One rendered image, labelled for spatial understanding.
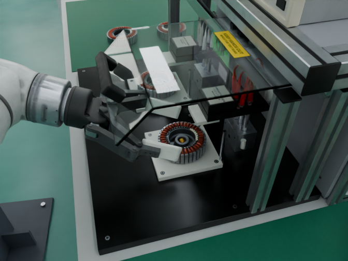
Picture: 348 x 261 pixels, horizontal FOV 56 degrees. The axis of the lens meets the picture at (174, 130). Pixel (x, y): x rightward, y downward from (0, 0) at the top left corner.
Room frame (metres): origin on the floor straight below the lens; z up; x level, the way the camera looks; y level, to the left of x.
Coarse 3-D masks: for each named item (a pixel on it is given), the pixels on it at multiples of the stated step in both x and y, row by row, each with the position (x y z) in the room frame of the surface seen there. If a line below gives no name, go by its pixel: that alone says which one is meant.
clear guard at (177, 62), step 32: (128, 32) 0.56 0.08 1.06; (160, 32) 0.56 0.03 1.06; (192, 32) 0.56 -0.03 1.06; (128, 64) 0.46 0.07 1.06; (160, 64) 0.45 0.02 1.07; (192, 64) 0.45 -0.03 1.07; (224, 64) 0.45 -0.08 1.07; (256, 64) 0.45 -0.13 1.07; (128, 96) 0.39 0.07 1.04; (160, 96) 0.36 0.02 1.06; (192, 96) 0.36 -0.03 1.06; (224, 96) 0.37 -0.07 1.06; (128, 128) 0.34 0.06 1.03
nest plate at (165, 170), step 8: (152, 136) 0.58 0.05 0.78; (208, 136) 0.58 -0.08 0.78; (208, 144) 0.55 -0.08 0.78; (208, 152) 0.53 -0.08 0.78; (216, 152) 0.53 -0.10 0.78; (152, 160) 0.51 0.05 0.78; (160, 160) 0.50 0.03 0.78; (200, 160) 0.50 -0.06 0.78; (208, 160) 0.50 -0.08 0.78; (216, 160) 0.50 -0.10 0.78; (160, 168) 0.48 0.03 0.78; (168, 168) 0.48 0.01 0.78; (176, 168) 0.48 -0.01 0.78; (184, 168) 0.48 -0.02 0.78; (192, 168) 0.48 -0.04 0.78; (200, 168) 0.48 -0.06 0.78; (208, 168) 0.48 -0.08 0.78; (216, 168) 0.49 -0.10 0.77; (160, 176) 0.45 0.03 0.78; (168, 176) 0.45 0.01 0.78; (176, 176) 0.46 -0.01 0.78
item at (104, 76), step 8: (96, 56) 0.49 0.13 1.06; (104, 56) 0.48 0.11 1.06; (96, 64) 0.47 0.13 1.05; (104, 64) 0.45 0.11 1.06; (112, 64) 0.48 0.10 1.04; (104, 72) 0.43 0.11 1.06; (104, 80) 0.41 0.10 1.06; (104, 88) 0.39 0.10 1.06; (112, 88) 0.39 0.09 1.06; (120, 88) 0.41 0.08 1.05; (112, 96) 0.39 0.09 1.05; (120, 96) 0.39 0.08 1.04
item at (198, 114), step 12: (240, 96) 0.59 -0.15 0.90; (192, 108) 0.57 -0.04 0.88; (204, 108) 0.55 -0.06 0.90; (216, 108) 0.53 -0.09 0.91; (228, 108) 0.53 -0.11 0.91; (240, 108) 0.55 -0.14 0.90; (252, 108) 0.55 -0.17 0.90; (264, 108) 0.55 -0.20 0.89; (204, 120) 0.53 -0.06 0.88; (216, 120) 0.53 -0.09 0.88; (240, 120) 0.58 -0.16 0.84
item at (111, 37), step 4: (112, 28) 1.16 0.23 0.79; (116, 28) 1.16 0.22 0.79; (120, 28) 1.16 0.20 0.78; (124, 28) 1.16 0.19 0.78; (108, 32) 1.13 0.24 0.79; (112, 32) 1.13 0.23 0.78; (116, 32) 1.15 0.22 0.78; (120, 32) 1.16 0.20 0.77; (108, 36) 1.10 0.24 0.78; (112, 36) 1.10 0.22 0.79; (116, 36) 1.10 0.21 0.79; (108, 40) 1.10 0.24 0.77; (112, 40) 1.08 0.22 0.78
